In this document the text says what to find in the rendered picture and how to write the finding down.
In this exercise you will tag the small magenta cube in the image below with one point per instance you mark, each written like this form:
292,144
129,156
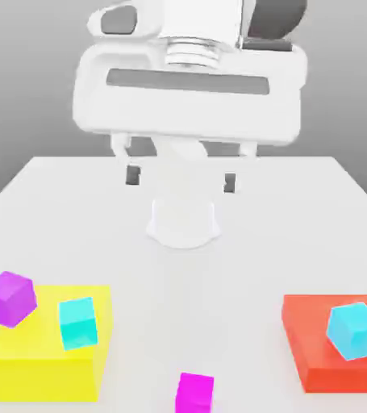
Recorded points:
194,393

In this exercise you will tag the large orange box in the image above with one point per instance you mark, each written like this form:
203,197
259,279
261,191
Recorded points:
312,355

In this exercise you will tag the small purple cube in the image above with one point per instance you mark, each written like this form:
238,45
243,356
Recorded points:
7,298

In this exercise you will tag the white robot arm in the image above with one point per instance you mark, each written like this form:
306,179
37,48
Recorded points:
199,19

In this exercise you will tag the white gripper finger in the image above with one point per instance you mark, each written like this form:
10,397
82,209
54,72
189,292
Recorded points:
133,176
230,182

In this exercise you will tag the large yellow box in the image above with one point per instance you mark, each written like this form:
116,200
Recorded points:
41,364

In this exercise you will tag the small light blue cube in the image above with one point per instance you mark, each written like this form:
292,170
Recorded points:
355,330

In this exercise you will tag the small teal cube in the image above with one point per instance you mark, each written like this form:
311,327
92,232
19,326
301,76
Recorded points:
78,324

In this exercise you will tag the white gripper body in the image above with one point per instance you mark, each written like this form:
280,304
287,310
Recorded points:
186,109

